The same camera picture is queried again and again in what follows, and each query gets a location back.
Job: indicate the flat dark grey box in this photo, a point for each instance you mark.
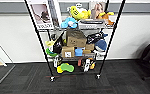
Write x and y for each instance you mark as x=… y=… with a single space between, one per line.
x=91 y=24

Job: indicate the dark blue shark plush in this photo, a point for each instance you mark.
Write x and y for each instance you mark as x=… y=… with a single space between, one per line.
x=100 y=46

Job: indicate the green and yellow toy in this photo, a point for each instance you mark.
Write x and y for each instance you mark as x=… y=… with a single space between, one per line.
x=65 y=68

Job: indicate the thin white box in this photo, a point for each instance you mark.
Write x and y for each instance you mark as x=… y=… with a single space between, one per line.
x=56 y=11

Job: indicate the blue cup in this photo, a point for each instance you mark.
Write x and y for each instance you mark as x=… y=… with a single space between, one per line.
x=78 y=52

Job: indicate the small white wall device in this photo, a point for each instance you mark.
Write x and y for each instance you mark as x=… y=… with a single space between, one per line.
x=79 y=5

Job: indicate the orange brown plush toy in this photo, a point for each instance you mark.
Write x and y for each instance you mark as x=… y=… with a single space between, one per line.
x=107 y=17

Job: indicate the white box with photo print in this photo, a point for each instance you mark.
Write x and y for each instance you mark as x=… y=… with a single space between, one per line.
x=41 y=15

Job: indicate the small cardboard box white label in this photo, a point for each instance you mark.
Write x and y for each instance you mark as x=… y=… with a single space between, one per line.
x=67 y=52

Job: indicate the plain brown cardboard box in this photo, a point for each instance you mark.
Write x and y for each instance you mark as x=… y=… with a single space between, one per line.
x=89 y=48

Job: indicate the yellow plush toy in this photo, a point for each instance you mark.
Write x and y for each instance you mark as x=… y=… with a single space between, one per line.
x=78 y=13

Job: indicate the box with portrait print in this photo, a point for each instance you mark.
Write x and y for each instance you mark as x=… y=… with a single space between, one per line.
x=97 y=8

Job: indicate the light blue plush toy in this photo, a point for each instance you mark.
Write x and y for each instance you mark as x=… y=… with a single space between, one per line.
x=68 y=23

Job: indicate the orange white black toy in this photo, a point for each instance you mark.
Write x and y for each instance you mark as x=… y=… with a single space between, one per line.
x=88 y=64

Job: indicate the black bag with white label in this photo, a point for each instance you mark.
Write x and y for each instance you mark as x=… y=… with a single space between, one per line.
x=96 y=36

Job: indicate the large cardboard box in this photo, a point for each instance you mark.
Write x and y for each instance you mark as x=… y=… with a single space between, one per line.
x=75 y=38

